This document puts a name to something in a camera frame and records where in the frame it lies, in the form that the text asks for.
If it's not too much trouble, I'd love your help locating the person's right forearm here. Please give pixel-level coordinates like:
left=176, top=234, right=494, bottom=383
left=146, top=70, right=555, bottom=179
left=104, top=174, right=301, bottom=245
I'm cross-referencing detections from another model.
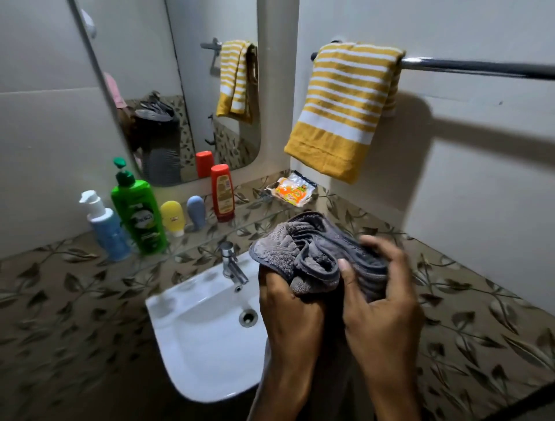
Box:
left=363, top=371, right=423, bottom=421

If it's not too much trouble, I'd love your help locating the red shampoo bottle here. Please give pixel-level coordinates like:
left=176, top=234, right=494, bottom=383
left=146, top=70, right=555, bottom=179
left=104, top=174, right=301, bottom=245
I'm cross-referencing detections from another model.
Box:
left=211, top=164, right=236, bottom=223

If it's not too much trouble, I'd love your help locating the yellow white striped towel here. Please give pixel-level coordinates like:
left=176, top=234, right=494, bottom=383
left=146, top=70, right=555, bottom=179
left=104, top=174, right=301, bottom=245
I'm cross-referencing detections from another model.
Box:
left=284, top=42, right=406, bottom=184

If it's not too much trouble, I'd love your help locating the person's left forearm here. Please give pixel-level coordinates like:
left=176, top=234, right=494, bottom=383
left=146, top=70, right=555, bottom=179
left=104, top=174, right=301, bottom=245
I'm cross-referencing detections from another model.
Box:
left=248, top=373, right=315, bottom=421

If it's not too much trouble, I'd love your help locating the person's right hand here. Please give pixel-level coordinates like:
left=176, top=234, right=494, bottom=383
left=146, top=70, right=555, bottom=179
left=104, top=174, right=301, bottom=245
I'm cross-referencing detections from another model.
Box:
left=337, top=235, right=426, bottom=379

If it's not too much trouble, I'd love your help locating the small yellow tube bottle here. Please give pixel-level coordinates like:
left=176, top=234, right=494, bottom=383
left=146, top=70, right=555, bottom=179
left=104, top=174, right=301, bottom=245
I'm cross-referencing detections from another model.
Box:
left=160, top=200, right=186, bottom=238

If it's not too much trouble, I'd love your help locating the white blue pump bottle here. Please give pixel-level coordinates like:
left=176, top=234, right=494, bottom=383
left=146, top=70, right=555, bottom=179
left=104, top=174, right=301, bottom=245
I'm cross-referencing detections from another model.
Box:
left=79, top=190, right=132, bottom=263

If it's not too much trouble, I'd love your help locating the green pump bottle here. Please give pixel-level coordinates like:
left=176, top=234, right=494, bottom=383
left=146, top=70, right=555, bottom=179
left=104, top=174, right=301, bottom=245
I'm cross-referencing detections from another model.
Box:
left=110, top=157, right=169, bottom=256

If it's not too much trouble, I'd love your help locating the person's left hand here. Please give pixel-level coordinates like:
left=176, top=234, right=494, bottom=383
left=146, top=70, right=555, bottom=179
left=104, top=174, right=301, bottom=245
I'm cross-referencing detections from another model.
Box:
left=258, top=265, right=326, bottom=382

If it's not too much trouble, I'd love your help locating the orange soap packet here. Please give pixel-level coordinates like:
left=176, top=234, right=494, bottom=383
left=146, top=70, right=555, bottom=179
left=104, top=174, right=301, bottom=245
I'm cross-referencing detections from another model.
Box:
left=266, top=170, right=318, bottom=208

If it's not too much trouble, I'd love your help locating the chrome towel rail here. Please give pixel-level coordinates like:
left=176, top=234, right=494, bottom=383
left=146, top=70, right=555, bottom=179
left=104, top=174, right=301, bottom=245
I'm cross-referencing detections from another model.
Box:
left=310, top=41, right=555, bottom=81

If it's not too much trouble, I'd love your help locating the grey towel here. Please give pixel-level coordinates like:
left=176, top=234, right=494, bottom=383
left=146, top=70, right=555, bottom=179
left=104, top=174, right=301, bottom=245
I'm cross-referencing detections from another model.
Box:
left=249, top=211, right=389, bottom=421

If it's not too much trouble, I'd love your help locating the white wash basin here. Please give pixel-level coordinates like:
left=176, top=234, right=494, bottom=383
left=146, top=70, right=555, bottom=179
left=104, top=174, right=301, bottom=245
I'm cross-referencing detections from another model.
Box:
left=145, top=251, right=270, bottom=404

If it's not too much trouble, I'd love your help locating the chrome tap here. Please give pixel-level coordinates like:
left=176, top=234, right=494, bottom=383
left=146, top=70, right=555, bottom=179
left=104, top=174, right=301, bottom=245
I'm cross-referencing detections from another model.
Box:
left=219, top=241, right=250, bottom=292

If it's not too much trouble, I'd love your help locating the wall mirror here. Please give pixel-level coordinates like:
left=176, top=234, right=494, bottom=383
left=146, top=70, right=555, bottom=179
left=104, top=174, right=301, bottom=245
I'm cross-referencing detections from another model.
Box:
left=67, top=0, right=262, bottom=188

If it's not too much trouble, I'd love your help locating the small blue tube bottle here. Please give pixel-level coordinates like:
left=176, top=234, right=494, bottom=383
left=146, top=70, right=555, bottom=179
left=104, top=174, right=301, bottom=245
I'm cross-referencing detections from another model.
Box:
left=187, top=195, right=207, bottom=231

